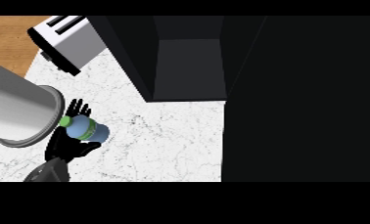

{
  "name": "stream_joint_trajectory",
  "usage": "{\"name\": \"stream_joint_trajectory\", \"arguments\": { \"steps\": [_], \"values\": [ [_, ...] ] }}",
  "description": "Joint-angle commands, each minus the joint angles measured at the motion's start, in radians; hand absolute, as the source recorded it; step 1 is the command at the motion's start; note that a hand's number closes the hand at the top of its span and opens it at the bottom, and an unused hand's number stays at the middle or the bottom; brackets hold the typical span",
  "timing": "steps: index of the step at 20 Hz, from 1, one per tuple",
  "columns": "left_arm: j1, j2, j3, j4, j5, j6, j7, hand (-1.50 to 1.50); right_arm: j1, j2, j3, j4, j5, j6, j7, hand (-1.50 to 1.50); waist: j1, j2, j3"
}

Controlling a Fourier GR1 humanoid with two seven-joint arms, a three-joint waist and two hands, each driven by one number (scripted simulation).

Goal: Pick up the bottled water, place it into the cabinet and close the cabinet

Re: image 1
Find white toaster black slots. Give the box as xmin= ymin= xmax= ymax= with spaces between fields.
xmin=26 ymin=15 xmax=108 ymax=77

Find blue water bottle green cap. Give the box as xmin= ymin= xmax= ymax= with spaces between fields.
xmin=57 ymin=114 xmax=110 ymax=144

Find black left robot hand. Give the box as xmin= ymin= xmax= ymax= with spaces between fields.
xmin=42 ymin=98 xmax=102 ymax=165

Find dark grey open cabinet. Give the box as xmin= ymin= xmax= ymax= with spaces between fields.
xmin=85 ymin=15 xmax=269 ymax=103

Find large grey metal pot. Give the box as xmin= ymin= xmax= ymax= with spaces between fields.
xmin=0 ymin=66 xmax=66 ymax=149

